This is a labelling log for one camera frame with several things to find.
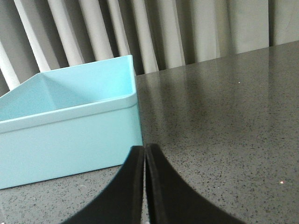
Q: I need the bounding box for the grey pleated curtain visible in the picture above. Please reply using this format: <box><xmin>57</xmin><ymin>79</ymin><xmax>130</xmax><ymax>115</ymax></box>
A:
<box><xmin>0</xmin><ymin>0</ymin><xmax>299</xmax><ymax>94</ymax></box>

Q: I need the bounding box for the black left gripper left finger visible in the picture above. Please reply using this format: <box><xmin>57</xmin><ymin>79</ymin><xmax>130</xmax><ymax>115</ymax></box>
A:
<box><xmin>63</xmin><ymin>146</ymin><xmax>144</xmax><ymax>224</ymax></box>

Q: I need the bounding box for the light blue plastic box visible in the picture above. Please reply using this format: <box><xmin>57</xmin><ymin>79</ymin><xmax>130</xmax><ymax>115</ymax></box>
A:
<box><xmin>0</xmin><ymin>55</ymin><xmax>142</xmax><ymax>189</ymax></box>

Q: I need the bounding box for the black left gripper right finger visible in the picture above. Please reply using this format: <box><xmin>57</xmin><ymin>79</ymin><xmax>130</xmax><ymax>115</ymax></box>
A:
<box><xmin>145</xmin><ymin>144</ymin><xmax>242</xmax><ymax>224</ymax></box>

